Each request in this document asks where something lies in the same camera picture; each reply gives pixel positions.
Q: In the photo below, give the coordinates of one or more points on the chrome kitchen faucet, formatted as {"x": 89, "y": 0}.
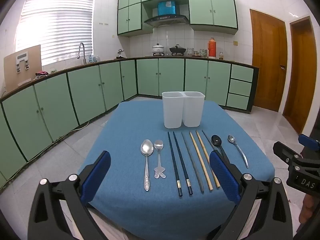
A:
{"x": 81, "y": 43}

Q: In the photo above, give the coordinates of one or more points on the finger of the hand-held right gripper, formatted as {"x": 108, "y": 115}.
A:
{"x": 282, "y": 150}
{"x": 308, "y": 142}

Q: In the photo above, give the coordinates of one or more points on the blue table cloth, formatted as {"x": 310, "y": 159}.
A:
{"x": 125, "y": 205}

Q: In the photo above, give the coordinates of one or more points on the small metal kettle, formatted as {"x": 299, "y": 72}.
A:
{"x": 120, "y": 54}

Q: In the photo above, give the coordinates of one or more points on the closed wooden door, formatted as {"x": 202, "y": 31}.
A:
{"x": 268, "y": 60}

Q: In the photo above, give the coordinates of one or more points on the orange thermos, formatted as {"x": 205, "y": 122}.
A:
{"x": 212, "y": 48}

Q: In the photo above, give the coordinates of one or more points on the dark blue chopstick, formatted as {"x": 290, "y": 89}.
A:
{"x": 183, "y": 165}
{"x": 174, "y": 165}

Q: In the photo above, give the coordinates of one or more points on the person's right hand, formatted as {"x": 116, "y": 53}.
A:
{"x": 307, "y": 208}

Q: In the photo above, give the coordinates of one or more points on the green wall cabinets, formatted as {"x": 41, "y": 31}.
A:
{"x": 220, "y": 10}

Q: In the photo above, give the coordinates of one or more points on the black range hood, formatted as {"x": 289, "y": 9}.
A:
{"x": 166, "y": 20}

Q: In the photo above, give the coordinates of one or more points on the white two-compartment utensil holder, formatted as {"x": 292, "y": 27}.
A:
{"x": 172, "y": 110}

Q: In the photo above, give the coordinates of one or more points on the black spoon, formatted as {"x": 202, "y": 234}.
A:
{"x": 216, "y": 140}

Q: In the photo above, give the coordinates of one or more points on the large silver spoon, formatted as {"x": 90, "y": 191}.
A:
{"x": 147, "y": 146}

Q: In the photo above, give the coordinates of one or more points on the green base cabinets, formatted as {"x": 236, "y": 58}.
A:
{"x": 50, "y": 100}

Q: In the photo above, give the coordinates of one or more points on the cardboard box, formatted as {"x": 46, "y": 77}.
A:
{"x": 33, "y": 62}

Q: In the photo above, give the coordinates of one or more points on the plain wooden chopstick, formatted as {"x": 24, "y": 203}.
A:
{"x": 200, "y": 160}

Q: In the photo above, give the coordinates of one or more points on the red cloth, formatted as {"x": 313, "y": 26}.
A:
{"x": 42, "y": 74}

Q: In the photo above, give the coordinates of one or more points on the small plain silver spoon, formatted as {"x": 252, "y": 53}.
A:
{"x": 232, "y": 139}

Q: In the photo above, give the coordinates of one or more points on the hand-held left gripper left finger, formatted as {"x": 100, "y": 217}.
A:
{"x": 96, "y": 172}

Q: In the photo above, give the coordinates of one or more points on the white window blinds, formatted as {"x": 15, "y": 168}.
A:
{"x": 55, "y": 25}

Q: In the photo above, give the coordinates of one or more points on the printed wooden chopstick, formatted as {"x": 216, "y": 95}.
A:
{"x": 204, "y": 150}

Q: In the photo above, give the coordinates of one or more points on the wooden door with dark frame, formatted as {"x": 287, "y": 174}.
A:
{"x": 300, "y": 80}

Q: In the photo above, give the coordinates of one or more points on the grey chopstick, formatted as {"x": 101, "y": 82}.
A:
{"x": 192, "y": 162}

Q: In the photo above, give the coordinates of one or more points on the thin black chopstick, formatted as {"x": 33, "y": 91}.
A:
{"x": 207, "y": 139}

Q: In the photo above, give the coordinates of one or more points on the white cooking pot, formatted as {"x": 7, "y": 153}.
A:
{"x": 158, "y": 49}

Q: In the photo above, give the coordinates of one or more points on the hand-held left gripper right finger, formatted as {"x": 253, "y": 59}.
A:
{"x": 222, "y": 175}

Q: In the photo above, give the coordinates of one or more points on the black wok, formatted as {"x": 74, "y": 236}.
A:
{"x": 177, "y": 50}

